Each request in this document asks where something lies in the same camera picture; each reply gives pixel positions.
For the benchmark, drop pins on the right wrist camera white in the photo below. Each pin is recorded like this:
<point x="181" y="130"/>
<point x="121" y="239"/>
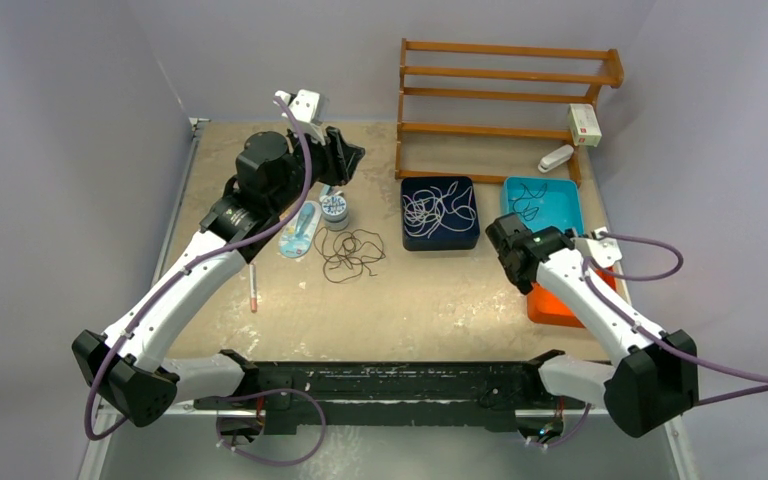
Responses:
<point x="603" y="249"/>

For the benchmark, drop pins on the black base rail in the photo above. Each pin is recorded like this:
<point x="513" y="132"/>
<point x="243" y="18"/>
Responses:
<point x="498" y="396"/>

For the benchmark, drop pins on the orange tray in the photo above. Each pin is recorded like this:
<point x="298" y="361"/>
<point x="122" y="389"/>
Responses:
<point x="543" y="308"/>

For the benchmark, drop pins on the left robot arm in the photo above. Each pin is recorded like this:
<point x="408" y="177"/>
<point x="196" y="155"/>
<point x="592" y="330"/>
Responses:
<point x="128" y="364"/>

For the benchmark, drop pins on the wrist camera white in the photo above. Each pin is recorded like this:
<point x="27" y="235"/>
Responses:
<point x="308" y="108"/>
<point x="603" y="249"/>

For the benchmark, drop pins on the white stapler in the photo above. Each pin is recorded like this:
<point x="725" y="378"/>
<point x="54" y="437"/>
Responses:
<point x="555" y="158"/>

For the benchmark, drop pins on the dark blue tray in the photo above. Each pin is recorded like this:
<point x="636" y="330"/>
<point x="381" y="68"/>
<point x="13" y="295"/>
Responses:
<point x="439" y="213"/>

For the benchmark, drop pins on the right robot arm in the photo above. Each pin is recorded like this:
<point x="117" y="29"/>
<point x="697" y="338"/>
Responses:
<point x="651" y="376"/>

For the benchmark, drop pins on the light blue tray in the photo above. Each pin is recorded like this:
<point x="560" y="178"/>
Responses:
<point x="541" y="202"/>

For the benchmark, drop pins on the wooden rack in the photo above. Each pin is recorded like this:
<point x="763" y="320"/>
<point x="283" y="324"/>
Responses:
<point x="610" y="74"/>

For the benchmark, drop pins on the red pen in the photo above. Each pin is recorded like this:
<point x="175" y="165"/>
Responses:
<point x="253" y="293"/>

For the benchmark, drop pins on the white staples box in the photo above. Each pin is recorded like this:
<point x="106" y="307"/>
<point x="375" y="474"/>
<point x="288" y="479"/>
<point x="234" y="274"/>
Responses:
<point x="583" y="125"/>

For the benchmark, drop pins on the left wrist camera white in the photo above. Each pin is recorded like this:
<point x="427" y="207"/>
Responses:
<point x="308" y="108"/>

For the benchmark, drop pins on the cleaning gel jar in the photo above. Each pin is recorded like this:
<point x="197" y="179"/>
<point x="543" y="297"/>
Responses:
<point x="335" y="212"/>

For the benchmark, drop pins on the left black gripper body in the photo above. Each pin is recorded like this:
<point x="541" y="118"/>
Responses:
<point x="326" y="162"/>

